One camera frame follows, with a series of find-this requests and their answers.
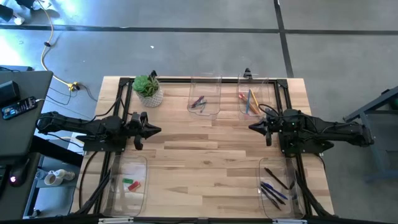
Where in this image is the grey metal cart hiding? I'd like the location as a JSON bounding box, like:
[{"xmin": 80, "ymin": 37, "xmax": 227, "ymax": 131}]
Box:
[{"xmin": 341, "ymin": 86, "xmax": 398, "ymax": 182}]

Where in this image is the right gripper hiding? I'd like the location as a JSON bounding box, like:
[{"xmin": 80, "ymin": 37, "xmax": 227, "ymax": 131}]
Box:
[{"xmin": 248, "ymin": 116, "xmax": 282, "ymax": 147}]

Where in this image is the dark grey desk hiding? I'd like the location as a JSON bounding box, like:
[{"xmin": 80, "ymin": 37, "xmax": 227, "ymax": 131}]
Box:
[{"xmin": 0, "ymin": 70, "xmax": 54, "ymax": 158}]

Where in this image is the bright blue pen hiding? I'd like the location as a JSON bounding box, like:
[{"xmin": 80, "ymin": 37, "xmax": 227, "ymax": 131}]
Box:
[{"xmin": 262, "ymin": 182, "xmax": 289, "ymax": 200}]

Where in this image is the black pen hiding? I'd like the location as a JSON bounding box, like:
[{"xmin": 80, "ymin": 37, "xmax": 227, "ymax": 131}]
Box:
[
  {"xmin": 260, "ymin": 183, "xmax": 286, "ymax": 205},
  {"xmin": 264, "ymin": 167, "xmax": 290, "ymax": 190}
]

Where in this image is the brown pencil with orange eraser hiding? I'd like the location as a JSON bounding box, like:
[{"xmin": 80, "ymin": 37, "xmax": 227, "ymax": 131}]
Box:
[{"xmin": 238, "ymin": 92, "xmax": 254, "ymax": 110}]

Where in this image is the person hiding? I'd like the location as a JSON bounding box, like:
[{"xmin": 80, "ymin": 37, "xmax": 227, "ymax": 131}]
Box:
[{"xmin": 0, "ymin": 0, "xmax": 53, "ymax": 26}]

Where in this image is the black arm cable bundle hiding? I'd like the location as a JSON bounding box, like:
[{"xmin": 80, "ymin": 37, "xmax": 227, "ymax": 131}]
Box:
[
  {"xmin": 295, "ymin": 174, "xmax": 330, "ymax": 217},
  {"xmin": 78, "ymin": 152, "xmax": 109, "ymax": 215}
]

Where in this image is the white crumpled object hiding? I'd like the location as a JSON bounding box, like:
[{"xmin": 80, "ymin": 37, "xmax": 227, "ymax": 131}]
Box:
[{"xmin": 55, "ymin": 168, "xmax": 76, "ymax": 182}]

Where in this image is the black computer mouse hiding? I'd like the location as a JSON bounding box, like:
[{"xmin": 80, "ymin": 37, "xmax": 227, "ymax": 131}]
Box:
[{"xmin": 8, "ymin": 158, "xmax": 31, "ymax": 188}]

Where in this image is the red eraser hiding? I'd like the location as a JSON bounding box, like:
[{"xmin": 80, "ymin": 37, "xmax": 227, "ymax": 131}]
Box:
[{"xmin": 127, "ymin": 180, "xmax": 142, "ymax": 192}]

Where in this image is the succulent in patterned white pot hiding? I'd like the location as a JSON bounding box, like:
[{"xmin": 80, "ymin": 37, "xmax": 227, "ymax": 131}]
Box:
[{"xmin": 132, "ymin": 70, "xmax": 164, "ymax": 109}]

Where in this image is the yellow extension cable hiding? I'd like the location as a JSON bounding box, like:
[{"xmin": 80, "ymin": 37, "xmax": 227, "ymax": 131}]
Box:
[{"xmin": 36, "ymin": 0, "xmax": 80, "ymax": 91}]

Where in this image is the black right camera cable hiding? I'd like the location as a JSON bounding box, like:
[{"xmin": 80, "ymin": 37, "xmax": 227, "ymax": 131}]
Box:
[{"xmin": 257, "ymin": 103, "xmax": 280, "ymax": 118}]

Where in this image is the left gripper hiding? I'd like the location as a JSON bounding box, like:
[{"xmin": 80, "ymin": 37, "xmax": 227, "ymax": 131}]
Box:
[{"xmin": 133, "ymin": 111, "xmax": 162, "ymax": 151}]

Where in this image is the clear plastic bin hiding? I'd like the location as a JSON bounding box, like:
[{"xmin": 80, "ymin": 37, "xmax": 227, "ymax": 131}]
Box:
[
  {"xmin": 237, "ymin": 73, "xmax": 274, "ymax": 121},
  {"xmin": 257, "ymin": 157, "xmax": 306, "ymax": 220},
  {"xmin": 186, "ymin": 74, "xmax": 223, "ymax": 118},
  {"xmin": 101, "ymin": 154, "xmax": 149, "ymax": 218}
]

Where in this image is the grey shelf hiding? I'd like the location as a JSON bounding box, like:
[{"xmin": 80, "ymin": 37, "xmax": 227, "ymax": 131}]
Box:
[{"xmin": 30, "ymin": 155, "xmax": 80, "ymax": 218}]

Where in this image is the purple pen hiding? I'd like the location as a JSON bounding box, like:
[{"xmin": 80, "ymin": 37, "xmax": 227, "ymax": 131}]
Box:
[{"xmin": 260, "ymin": 187, "xmax": 282, "ymax": 211}]

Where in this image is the white mug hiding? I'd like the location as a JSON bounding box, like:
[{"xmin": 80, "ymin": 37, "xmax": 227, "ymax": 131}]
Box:
[{"xmin": 44, "ymin": 172, "xmax": 65, "ymax": 187}]

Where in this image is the black box device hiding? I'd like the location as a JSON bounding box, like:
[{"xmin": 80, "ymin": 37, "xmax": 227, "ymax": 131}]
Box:
[{"xmin": 0, "ymin": 80, "xmax": 21, "ymax": 106}]

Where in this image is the black camera cable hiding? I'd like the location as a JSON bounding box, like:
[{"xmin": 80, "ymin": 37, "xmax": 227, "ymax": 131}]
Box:
[
  {"xmin": 93, "ymin": 96, "xmax": 131, "ymax": 123},
  {"xmin": 257, "ymin": 103, "xmax": 280, "ymax": 118}
]

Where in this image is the yellow pencil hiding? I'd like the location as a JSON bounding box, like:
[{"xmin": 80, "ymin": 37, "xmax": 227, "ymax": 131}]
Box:
[{"xmin": 250, "ymin": 88, "xmax": 261, "ymax": 107}]

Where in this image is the black floor cable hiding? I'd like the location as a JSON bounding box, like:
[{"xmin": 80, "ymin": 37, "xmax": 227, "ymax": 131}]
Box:
[{"xmin": 45, "ymin": 83, "xmax": 99, "ymax": 106}]

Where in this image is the black left camera cable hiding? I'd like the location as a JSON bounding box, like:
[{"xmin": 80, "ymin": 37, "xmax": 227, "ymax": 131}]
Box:
[{"xmin": 93, "ymin": 96, "xmax": 131, "ymax": 123}]

